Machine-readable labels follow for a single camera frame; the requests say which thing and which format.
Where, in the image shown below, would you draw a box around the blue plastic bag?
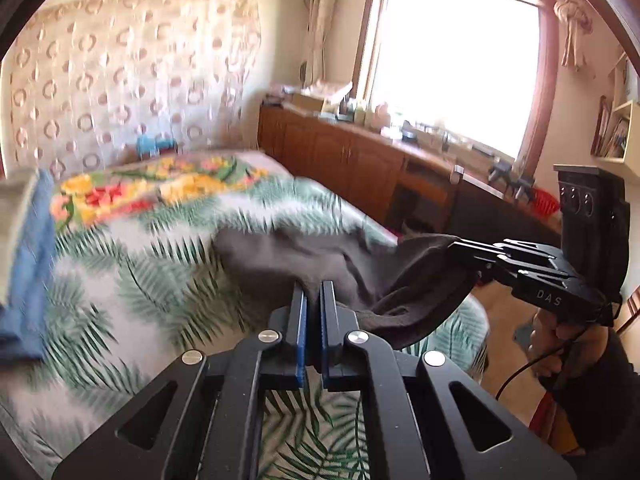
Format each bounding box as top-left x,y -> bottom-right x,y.
136,134 -> 179,159

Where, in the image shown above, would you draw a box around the person's right hand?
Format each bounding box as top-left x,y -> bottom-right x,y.
529,307 -> 608,392

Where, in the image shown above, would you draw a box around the folded grey-green pants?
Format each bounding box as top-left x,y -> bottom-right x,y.
0,169 -> 41,306

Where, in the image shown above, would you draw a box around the knotted curtain tie-back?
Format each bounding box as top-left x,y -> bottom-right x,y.
554,0 -> 597,80

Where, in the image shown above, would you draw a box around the red basket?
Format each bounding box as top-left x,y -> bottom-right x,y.
531,187 -> 562,217

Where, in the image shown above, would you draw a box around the floral pillow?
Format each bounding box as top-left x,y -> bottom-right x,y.
50,152 -> 293,228

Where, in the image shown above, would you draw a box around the black tripod clamp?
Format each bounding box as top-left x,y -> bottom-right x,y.
487,157 -> 536,203

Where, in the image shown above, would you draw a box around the wall bookshelf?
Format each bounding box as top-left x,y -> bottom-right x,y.
590,52 -> 640,178

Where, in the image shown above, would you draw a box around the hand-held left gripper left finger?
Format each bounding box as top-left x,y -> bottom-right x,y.
51,282 -> 308,480

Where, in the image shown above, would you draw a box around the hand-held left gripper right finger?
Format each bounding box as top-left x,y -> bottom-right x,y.
320,280 -> 578,480

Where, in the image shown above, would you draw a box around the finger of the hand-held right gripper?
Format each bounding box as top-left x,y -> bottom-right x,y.
448,239 -> 563,275
492,257 -> 576,288

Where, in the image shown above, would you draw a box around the beige window curtain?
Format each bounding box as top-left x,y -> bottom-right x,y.
301,0 -> 351,88

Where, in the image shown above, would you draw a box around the black pants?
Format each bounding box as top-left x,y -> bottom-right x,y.
212,224 -> 481,352

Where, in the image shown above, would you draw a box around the wooden-framed window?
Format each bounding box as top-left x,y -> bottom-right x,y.
350,0 -> 568,176

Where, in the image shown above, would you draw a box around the black cable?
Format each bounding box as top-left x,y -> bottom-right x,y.
495,327 -> 591,401

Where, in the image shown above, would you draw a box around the person's right forearm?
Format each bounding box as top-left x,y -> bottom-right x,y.
542,327 -> 640,458

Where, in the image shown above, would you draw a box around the long wooden cabinet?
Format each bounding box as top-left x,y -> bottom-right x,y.
257,102 -> 563,261

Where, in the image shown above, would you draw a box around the folded blue jeans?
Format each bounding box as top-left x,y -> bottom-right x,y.
0,167 -> 57,361

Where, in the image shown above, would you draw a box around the bed with leaf-print sheet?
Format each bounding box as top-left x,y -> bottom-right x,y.
0,149 -> 491,480

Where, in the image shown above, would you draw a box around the circle-print curtain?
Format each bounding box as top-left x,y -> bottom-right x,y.
0,0 -> 263,181

